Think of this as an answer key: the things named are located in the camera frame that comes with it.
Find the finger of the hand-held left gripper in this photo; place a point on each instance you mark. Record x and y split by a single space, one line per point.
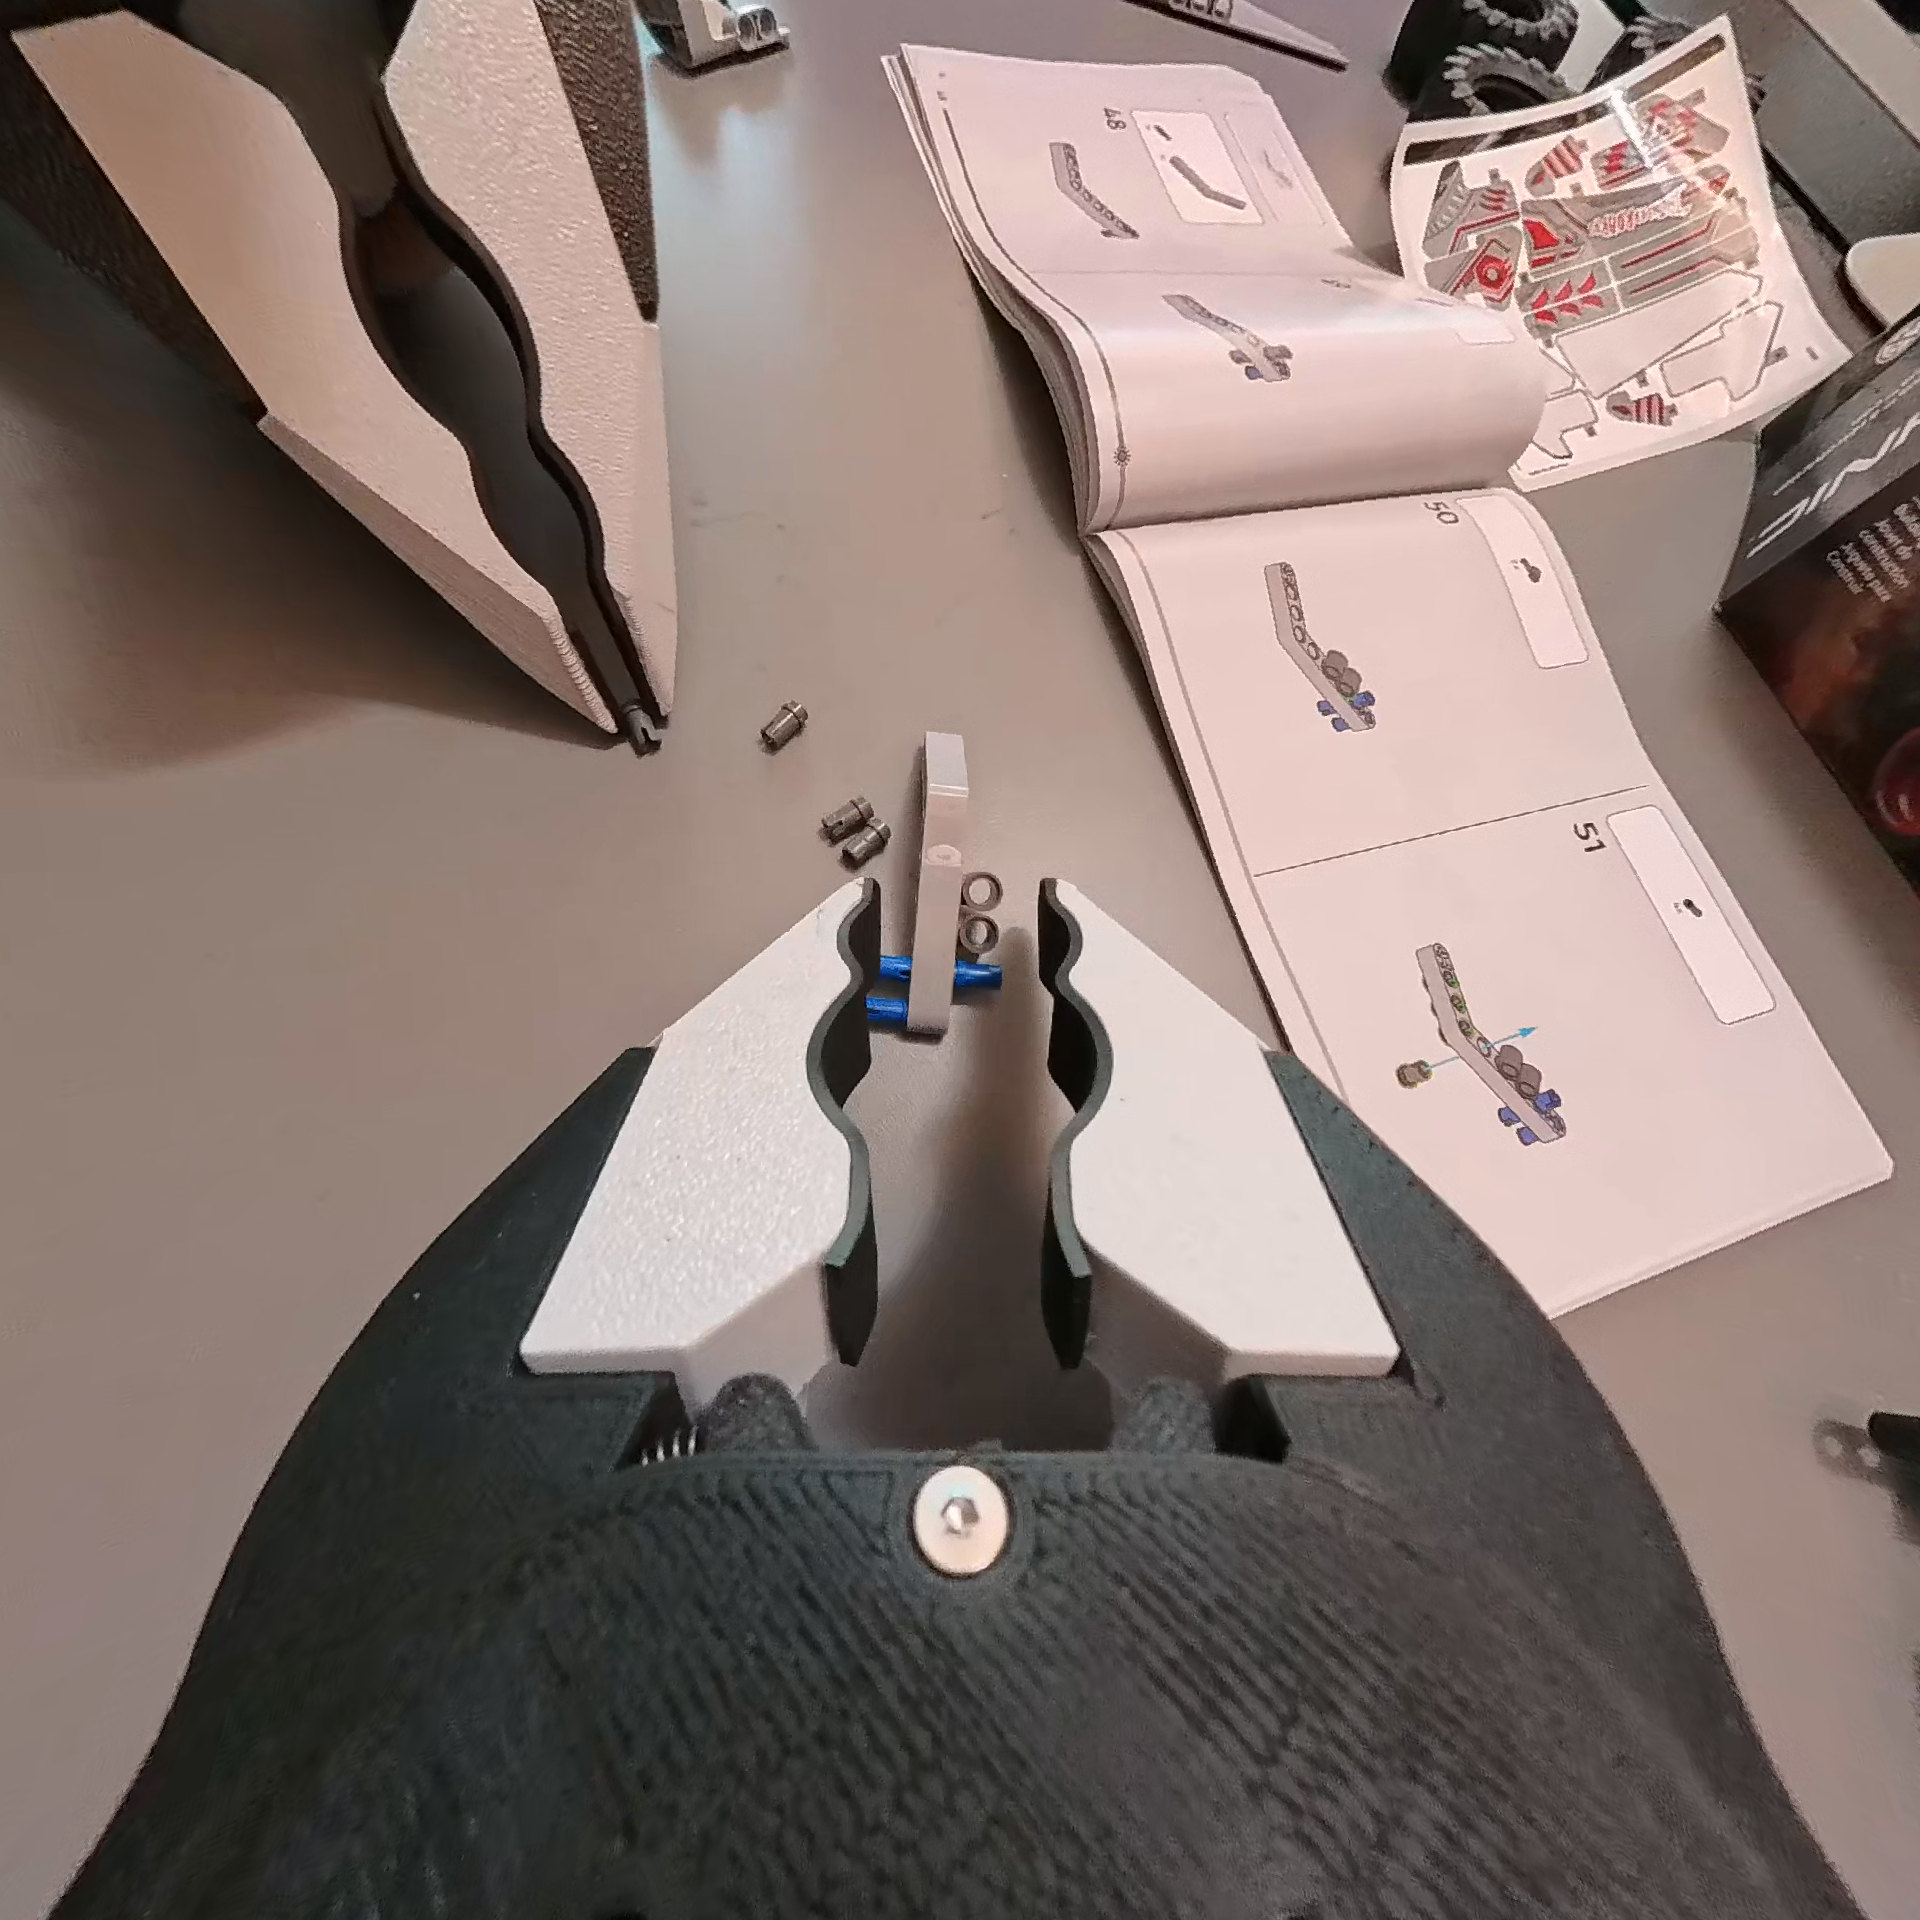
301 329
556 225

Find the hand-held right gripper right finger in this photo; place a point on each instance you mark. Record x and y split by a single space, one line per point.
1202 1185

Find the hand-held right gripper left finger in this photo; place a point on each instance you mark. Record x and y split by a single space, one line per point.
704 1172

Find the grey toy beam with blue pins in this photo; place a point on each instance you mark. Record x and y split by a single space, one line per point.
934 901

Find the grey desk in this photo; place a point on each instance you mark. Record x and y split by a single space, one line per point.
301 975

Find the light grey toy part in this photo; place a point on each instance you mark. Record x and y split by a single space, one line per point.
720 23

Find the small grey toy pin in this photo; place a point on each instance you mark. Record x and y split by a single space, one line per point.
866 845
783 726
845 819

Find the open instruction booklet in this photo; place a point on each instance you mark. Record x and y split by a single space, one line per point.
1424 751

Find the small black toy part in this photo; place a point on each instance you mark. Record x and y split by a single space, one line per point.
1869 1447

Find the dark grey toy panel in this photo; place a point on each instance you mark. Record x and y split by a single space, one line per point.
1245 23

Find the black toy set box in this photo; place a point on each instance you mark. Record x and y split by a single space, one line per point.
1846 571

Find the black toy tire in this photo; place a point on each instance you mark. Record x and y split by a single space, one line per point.
1517 84
1434 37
1642 37

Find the white round object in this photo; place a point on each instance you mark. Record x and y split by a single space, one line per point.
1887 278

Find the black flat object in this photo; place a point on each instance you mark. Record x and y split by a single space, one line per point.
1861 107

